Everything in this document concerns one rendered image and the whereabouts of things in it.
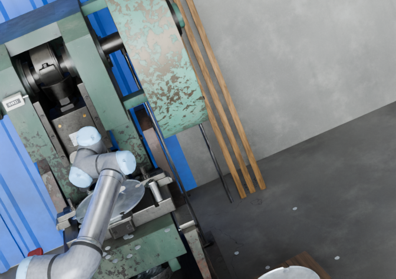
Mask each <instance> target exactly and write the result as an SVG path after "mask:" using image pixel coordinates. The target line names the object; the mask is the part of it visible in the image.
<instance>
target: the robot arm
mask: <svg viewBox="0 0 396 279"><path fill-rule="evenodd" d="M76 139H77V143H78V144H79V146H78V149H77V153H76V156H75V158H74V162H73V164H72V167H71V170H70V175H69V180H70V182H71V183H73V184H74V185H76V186H78V187H79V189H80V191H82V192H86V190H88V189H89V187H90V186H91V185H92V184H93V183H94V182H95V181H96V180H97V179H98V181H97V183H96V186H95V189H94V192H93V195H92V197H91V201H90V203H89V206H88V209H87V212H86V214H85V217H84V221H83V222H82V226H81V229H80V232H79V234H78V237H77V240H76V241H73V242H72V244H71V246H70V249H69V250H68V251H67V252H66V253H64V254H51V255H33V256H30V257H26V258H24V259H23V260H22V261H21V262H20V264H19V266H18V269H17V271H16V279H91V278H92V276H93V275H94V273H95V272H96V270H97V268H98V266H99V264H100V262H101V258H102V256H103V250H102V249H101V247H102V244H103V241H104V238H105V235H106V232H107V228H108V225H109V223H110V220H111V216H112V214H113V211H114V207H115V204H116V201H117V198H118V195H119V193H120V192H122V191H123V190H125V186H121V185H122V183H123V182H124V181H127V180H126V178H125V175H129V174H131V173H133V172H134V170H135V168H136V160H135V157H134V155H133V154H132V153H131V152H130V151H116V152H109V151H108V149H107V147H106V146H105V143H104V141H103V139H102V137H101V134H99V132H98V131H97V129H96V128H94V127H92V126H86V127H83V128H81V129H80V130H79V131H78V132H77V135H76Z"/></svg>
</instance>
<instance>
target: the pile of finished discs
mask: <svg viewBox="0 0 396 279"><path fill-rule="evenodd" d="M258 279H320V278H319V276H318V275H317V273H316V272H314V271H313V270H311V269H309V268H306V267H301V266H290V267H288V268H283V267H281V268H277V269H275V270H272V271H270V272H268V273H266V274H264V275H262V276H261V277H259V278H258Z"/></svg>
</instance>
